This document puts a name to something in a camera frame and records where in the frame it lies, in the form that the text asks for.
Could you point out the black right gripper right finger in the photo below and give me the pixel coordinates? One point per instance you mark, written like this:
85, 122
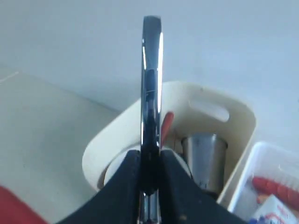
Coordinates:
183, 202

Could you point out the dark wooden spoon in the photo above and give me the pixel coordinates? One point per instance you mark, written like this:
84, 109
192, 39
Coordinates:
166, 125

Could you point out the silver table knife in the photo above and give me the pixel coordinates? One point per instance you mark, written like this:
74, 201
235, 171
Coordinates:
151, 92

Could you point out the red sausage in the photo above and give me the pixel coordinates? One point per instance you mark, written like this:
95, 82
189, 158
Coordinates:
282, 192

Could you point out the stainless steel cup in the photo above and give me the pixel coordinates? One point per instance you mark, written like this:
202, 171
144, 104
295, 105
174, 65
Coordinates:
205, 154

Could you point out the blue white milk carton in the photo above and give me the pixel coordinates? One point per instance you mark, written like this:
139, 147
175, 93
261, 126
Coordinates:
272, 211

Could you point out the red table cloth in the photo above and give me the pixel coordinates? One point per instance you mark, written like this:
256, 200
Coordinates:
15, 211

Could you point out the white ceramic bowl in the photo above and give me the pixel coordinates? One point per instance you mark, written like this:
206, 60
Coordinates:
115, 164

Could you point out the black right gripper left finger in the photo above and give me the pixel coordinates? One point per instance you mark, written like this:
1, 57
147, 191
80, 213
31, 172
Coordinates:
117, 202

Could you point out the cream plastic bin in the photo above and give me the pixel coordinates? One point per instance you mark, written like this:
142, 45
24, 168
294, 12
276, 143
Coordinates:
196, 109

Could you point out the white perforated plastic basket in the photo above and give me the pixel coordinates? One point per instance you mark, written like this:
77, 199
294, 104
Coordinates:
267, 161

